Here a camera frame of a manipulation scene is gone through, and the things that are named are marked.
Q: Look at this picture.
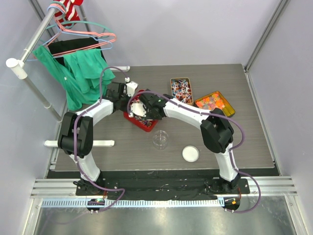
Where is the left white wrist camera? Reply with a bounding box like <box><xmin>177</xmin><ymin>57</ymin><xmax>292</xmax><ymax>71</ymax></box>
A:
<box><xmin>125</xmin><ymin>77</ymin><xmax>138</xmax><ymax>97</ymax></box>

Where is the pink clothes hanger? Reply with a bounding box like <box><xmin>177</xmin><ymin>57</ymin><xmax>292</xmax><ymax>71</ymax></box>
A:
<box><xmin>44</xmin><ymin>0</ymin><xmax>117</xmax><ymax>58</ymax></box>

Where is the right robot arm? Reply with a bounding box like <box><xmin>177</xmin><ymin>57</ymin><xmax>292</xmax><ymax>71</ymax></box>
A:
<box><xmin>138</xmin><ymin>90</ymin><xmax>240</xmax><ymax>193</ymax></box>

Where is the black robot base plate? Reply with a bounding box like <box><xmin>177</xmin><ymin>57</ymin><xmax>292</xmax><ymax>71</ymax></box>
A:
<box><xmin>46</xmin><ymin>168</ymin><xmax>279</xmax><ymax>196</ymax></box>

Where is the black garment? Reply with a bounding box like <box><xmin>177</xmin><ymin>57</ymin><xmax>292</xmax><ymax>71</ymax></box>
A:
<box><xmin>48</xmin><ymin>37</ymin><xmax>99</xmax><ymax>54</ymax></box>

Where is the purple cable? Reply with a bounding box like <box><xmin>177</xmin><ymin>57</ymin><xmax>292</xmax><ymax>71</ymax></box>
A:
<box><xmin>73</xmin><ymin>66</ymin><xmax>129</xmax><ymax>212</ymax></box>
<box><xmin>127</xmin><ymin>90</ymin><xmax>262</xmax><ymax>213</ymax></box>

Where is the white rack foot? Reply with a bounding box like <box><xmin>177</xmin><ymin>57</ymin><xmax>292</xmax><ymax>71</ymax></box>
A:
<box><xmin>110</xmin><ymin>66</ymin><xmax>131</xmax><ymax>72</ymax></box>

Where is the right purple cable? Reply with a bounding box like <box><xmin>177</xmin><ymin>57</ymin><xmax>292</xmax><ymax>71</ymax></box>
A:
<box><xmin>127</xmin><ymin>90</ymin><xmax>262</xmax><ymax>213</ymax></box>

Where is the green cloth garment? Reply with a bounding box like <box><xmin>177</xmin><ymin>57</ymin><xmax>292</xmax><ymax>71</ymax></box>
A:
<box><xmin>33</xmin><ymin>46</ymin><xmax>115</xmax><ymax>111</ymax></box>

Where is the clear plastic round jar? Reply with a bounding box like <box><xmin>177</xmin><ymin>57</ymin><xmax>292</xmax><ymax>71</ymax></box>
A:
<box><xmin>153</xmin><ymin>130</ymin><xmax>169</xmax><ymax>150</ymax></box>

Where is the white flat bar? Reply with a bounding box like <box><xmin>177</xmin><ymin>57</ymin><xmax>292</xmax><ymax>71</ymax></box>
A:
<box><xmin>44</xmin><ymin>140</ymin><xmax>115</xmax><ymax>148</ymax></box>

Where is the green clothes hanger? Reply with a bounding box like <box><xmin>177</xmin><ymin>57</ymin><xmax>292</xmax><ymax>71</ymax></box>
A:
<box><xmin>45</xmin><ymin>21</ymin><xmax>116</xmax><ymax>38</ymax></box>

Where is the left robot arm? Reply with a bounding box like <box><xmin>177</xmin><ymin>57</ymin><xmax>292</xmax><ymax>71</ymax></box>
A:
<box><xmin>58</xmin><ymin>81</ymin><xmax>138</xmax><ymax>195</ymax></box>

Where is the blue clothes hanger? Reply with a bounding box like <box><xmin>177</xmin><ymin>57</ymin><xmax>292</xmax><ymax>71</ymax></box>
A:
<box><xmin>26</xmin><ymin>5</ymin><xmax>113</xmax><ymax>62</ymax></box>

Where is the red square candy box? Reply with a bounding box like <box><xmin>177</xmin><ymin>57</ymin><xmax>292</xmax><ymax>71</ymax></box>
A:
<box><xmin>123</xmin><ymin>89</ymin><xmax>159</xmax><ymax>133</ymax></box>

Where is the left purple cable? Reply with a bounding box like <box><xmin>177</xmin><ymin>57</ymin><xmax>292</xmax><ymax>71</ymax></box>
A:
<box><xmin>73</xmin><ymin>66</ymin><xmax>129</xmax><ymax>212</ymax></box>

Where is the white round jar lid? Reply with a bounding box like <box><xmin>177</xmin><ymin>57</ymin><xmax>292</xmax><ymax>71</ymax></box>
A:
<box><xmin>182</xmin><ymin>146</ymin><xmax>200</xmax><ymax>163</ymax></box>

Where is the gold rectangular tin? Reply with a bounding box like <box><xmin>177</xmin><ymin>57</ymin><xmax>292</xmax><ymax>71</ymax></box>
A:
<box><xmin>170</xmin><ymin>77</ymin><xmax>194</xmax><ymax>105</ymax></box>

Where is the metal clothes rack pole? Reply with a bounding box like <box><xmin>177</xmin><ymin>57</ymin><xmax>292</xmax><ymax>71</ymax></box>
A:
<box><xmin>5</xmin><ymin>0</ymin><xmax>65</xmax><ymax>122</ymax></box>

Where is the red white striped garment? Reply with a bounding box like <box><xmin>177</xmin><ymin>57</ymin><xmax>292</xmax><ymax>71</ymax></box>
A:
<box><xmin>54</xmin><ymin>0</ymin><xmax>83</xmax><ymax>23</ymax></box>

